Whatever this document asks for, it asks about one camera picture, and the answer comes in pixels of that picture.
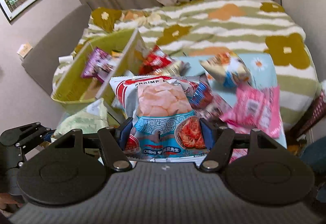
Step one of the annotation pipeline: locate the dark blue red snack bag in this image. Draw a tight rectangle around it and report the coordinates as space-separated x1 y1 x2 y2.
189 81 233 122

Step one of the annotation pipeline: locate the pink snack bag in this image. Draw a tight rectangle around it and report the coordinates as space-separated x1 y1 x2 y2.
220 85 283 139

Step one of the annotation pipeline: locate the shrimp chips snack bag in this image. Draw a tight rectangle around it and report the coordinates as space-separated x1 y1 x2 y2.
109 76 208 161

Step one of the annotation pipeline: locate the yellow blue snack bag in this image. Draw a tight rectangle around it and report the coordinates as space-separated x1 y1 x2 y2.
199 51 251 89

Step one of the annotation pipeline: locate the purple snack bag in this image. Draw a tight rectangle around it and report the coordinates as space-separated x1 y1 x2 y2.
81 47 118 83

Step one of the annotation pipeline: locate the pale green snack bag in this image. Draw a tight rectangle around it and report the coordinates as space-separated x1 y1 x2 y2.
51 99 109 143

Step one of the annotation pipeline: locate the light blue daisy tablecloth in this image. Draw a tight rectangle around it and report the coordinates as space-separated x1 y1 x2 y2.
54 52 288 164

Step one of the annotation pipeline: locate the green storage box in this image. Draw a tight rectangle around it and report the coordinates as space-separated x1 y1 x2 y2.
51 29 151 113

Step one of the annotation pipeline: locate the grey bed headboard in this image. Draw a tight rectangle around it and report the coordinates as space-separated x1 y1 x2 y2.
22 5 91 95

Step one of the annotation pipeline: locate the green striped flower blanket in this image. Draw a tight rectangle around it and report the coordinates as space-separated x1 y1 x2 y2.
52 0 322 131

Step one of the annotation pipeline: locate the white wall switch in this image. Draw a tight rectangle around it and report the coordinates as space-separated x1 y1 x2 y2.
17 43 33 60

